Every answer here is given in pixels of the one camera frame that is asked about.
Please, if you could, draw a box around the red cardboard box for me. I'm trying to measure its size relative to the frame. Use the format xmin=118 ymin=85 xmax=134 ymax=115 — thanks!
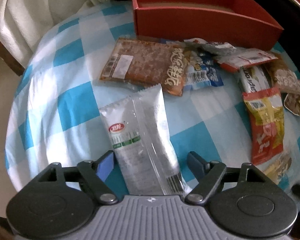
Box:
xmin=132 ymin=0 xmax=283 ymax=50

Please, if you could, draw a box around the brown noodle snack packet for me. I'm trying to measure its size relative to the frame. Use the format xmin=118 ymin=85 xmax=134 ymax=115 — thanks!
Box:
xmin=264 ymin=57 xmax=300 ymax=95

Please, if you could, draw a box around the white green apron packet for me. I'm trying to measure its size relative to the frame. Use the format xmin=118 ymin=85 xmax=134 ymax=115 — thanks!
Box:
xmin=238 ymin=66 xmax=270 ymax=93

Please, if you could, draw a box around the clear yellow small packet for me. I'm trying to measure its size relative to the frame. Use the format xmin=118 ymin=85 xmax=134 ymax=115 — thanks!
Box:
xmin=263 ymin=153 xmax=292 ymax=185

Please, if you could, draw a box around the blue white checkered cloth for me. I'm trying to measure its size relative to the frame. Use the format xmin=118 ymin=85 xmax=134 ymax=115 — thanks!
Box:
xmin=5 ymin=2 xmax=300 ymax=196

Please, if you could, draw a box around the brown spicy snack packet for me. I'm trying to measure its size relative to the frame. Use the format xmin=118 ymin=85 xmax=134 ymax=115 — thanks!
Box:
xmin=100 ymin=38 xmax=186 ymax=96

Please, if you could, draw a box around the red white stick packet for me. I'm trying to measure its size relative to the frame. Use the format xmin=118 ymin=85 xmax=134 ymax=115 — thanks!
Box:
xmin=214 ymin=48 xmax=278 ymax=73

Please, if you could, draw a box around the white fluffy blanket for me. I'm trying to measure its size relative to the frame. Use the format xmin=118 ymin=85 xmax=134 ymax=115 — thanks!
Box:
xmin=0 ymin=0 xmax=105 ymax=67

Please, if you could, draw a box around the white duck gizzard packet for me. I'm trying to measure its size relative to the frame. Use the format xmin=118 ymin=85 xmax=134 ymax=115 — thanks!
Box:
xmin=184 ymin=38 xmax=237 ymax=56

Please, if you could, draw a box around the blue sausage snack packet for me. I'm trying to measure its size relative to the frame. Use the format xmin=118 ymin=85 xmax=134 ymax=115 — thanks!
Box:
xmin=184 ymin=50 xmax=224 ymax=91

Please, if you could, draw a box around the silver white snack packet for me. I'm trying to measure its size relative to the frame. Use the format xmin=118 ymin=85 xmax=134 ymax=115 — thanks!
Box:
xmin=99 ymin=85 xmax=187 ymax=196

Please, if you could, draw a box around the red yellow snack packet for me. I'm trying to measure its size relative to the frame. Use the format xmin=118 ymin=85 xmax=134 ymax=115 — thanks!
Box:
xmin=242 ymin=87 xmax=285 ymax=165

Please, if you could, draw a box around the dark brown small packet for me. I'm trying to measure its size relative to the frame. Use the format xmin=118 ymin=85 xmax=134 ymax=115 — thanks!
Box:
xmin=283 ymin=93 xmax=300 ymax=117

